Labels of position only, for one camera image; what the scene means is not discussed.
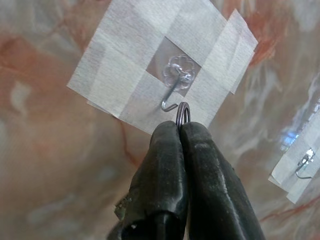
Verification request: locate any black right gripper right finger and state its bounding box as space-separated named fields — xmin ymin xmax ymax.
xmin=179 ymin=121 xmax=266 ymax=240

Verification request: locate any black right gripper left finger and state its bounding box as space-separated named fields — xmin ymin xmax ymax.
xmin=109 ymin=120 xmax=189 ymax=240

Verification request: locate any bunch of keys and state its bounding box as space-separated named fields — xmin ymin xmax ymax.
xmin=176 ymin=101 xmax=191 ymax=125

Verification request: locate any clear adhesive metal hook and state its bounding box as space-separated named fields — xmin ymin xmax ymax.
xmin=295 ymin=148 xmax=316 ymax=180
xmin=146 ymin=36 xmax=203 ymax=112

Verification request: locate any white masking tape strip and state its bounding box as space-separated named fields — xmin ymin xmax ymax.
xmin=66 ymin=23 xmax=166 ymax=118
xmin=199 ymin=8 xmax=259 ymax=129
xmin=86 ymin=73 xmax=214 ymax=135
xmin=99 ymin=0 xmax=227 ymax=67
xmin=267 ymin=138 xmax=320 ymax=205

